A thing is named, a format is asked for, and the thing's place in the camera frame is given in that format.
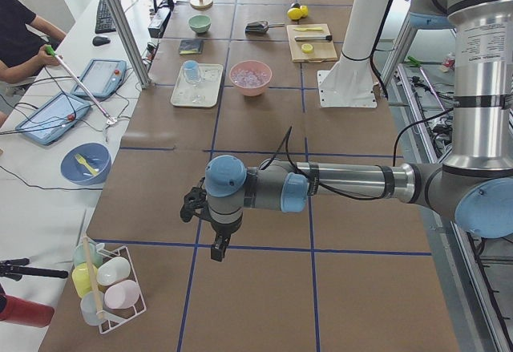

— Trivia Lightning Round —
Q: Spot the cream bear tray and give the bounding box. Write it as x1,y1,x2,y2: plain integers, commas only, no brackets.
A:
170,60,224,108

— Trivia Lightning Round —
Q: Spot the pink cup in rack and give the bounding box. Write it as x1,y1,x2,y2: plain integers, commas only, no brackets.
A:
104,280,141,310

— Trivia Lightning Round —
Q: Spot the reacher grabber stick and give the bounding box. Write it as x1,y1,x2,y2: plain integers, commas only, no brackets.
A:
45,45,118,126

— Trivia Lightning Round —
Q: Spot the grey folded cloth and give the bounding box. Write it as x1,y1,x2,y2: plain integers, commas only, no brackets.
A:
179,39,204,55

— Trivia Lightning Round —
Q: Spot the yellow fork in bowl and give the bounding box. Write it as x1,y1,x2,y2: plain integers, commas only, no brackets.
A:
74,153,98,176

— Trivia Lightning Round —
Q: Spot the white wire cup rack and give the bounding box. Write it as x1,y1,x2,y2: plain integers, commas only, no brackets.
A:
73,237,147,334

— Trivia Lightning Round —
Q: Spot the black keyboard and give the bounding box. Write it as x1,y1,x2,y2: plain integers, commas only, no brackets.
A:
95,0,116,34

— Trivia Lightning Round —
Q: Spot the yellow plastic knife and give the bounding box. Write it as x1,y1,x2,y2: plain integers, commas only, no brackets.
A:
293,26,324,32

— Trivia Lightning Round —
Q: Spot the teach pendant far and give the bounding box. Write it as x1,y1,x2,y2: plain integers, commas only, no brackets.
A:
79,59,127,101

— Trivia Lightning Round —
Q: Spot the yellow cup in rack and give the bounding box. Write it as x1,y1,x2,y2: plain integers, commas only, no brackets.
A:
71,262,92,298

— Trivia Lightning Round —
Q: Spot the silver metal ice scoop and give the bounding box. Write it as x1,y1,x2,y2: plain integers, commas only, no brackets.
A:
244,21,285,34

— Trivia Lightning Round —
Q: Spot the green cup in rack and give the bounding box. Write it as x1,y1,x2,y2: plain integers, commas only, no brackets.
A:
73,243,103,268

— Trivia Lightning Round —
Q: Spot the teach pendant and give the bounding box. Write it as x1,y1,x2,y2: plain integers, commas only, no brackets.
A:
15,92,91,146
79,59,127,101

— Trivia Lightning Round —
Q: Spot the yellow lemon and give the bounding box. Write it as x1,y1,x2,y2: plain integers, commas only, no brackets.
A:
299,5,309,18
287,7,303,21

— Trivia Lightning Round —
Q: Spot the clear wine glass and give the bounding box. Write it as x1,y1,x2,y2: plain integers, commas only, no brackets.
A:
186,78,202,103

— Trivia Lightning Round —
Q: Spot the black tripod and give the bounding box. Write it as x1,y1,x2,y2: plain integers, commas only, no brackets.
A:
1,258,69,281

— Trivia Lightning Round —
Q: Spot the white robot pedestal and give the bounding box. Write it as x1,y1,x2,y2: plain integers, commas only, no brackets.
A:
317,0,393,108

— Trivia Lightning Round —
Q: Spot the pink bowl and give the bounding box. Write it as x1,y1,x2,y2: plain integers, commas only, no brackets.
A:
228,60,273,96

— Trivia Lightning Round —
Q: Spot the yellow lemon upper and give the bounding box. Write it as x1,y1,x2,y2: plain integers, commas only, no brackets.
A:
287,7,303,21

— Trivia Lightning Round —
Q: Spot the wooden cutting board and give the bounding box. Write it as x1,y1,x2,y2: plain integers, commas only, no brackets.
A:
286,23,338,63

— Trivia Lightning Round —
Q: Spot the aluminium frame post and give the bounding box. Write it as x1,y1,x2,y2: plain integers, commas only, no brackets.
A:
105,0,151,89

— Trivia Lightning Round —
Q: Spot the blue bowl on desk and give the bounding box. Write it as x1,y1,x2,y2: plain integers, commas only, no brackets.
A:
60,143,111,186

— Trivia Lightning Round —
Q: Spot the yellow lemon lower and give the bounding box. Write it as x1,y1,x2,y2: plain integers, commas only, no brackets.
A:
299,5,309,18

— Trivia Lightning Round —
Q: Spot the steel rod handle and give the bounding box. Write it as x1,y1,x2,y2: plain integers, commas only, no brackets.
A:
293,34,333,42

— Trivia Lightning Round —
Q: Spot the person hand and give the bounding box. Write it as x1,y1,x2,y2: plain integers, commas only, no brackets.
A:
36,45,59,66

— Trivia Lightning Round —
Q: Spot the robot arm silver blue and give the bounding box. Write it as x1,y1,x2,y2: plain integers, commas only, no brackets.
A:
180,0,512,261

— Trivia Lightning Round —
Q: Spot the red bottle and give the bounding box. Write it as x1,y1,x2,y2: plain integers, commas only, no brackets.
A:
1,289,55,328

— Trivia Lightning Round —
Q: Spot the clear cup in rack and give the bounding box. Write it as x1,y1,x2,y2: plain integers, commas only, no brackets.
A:
80,291,106,326

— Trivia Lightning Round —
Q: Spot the person forearm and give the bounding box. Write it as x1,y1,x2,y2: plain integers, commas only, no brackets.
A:
0,55,44,84

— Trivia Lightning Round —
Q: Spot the teach pendant near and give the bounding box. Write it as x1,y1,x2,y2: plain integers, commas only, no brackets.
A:
15,92,91,146

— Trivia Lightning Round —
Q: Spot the half lemon slice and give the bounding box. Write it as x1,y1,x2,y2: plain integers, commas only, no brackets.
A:
301,43,314,54

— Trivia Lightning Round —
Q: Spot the blue plastic cup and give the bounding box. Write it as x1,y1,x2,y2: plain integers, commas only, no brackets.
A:
183,60,201,83

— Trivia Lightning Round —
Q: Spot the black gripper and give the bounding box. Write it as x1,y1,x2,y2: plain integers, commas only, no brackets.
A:
180,178,243,262

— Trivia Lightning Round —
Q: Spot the green ceramic bowl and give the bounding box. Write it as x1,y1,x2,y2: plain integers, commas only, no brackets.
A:
188,14,212,34

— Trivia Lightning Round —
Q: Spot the white cup in rack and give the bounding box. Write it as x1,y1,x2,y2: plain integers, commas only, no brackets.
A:
96,257,131,286

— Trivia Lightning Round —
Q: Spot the black computer mouse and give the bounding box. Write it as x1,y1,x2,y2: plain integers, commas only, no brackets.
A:
92,35,111,47

